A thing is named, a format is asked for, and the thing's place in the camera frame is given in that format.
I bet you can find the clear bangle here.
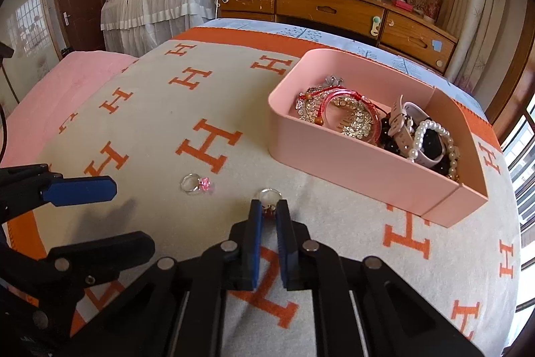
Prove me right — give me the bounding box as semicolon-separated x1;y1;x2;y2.
319;89;384;145

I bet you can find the pink storage box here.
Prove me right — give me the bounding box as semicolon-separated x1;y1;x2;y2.
267;49;490;228

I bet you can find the small pearl necklace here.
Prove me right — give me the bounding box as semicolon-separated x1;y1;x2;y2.
446;144;461;181

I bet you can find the pink bed sheet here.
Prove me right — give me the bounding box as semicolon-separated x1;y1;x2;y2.
0;50;139;170

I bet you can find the blue patterned bed sheet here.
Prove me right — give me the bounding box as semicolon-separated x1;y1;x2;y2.
204;17;488;119

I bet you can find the window grille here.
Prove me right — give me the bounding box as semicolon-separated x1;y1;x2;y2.
501;89;535;234

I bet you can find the silver ring with pink gem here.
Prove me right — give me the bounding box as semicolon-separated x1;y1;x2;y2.
180;173;215;197

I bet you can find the orange and cream printed blanket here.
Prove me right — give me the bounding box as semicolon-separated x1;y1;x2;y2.
0;26;524;357

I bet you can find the wooden drawer cabinet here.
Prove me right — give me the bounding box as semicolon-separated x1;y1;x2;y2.
216;0;459;78

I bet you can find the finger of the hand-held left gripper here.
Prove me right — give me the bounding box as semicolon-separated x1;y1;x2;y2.
0;163;118;225
17;231;156;342

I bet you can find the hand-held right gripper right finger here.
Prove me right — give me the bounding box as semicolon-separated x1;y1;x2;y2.
276;199;486;357

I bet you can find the pink smartwatch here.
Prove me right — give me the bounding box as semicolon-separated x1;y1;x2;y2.
386;95;446;170

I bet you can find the silver rhinestone hair comb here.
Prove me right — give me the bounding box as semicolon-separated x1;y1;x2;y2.
295;75;376;141

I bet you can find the wide wooden drawer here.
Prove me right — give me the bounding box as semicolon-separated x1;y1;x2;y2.
276;0;386;35

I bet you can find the black cable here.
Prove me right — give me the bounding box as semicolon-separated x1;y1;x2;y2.
0;42;15;159

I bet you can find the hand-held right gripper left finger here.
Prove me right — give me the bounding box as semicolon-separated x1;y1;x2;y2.
63;199;265;357

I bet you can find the wooden window frame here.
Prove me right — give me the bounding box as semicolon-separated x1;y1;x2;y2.
484;12;535;125

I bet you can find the large pearl bracelet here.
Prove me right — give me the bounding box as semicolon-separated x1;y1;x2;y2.
407;119;457;164

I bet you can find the red string bracelet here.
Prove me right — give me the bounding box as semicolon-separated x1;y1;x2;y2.
299;86;386;128

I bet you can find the pale floral curtain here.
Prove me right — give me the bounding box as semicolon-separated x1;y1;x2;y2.
442;0;520;100

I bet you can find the silver ring with red charm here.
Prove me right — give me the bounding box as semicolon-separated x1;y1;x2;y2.
256;187;282;218

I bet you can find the wooden drawer with blue sticker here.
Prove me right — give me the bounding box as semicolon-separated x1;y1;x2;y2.
381;11;457;63

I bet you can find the black bead bracelet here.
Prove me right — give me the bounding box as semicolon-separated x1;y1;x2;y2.
377;111;451;175

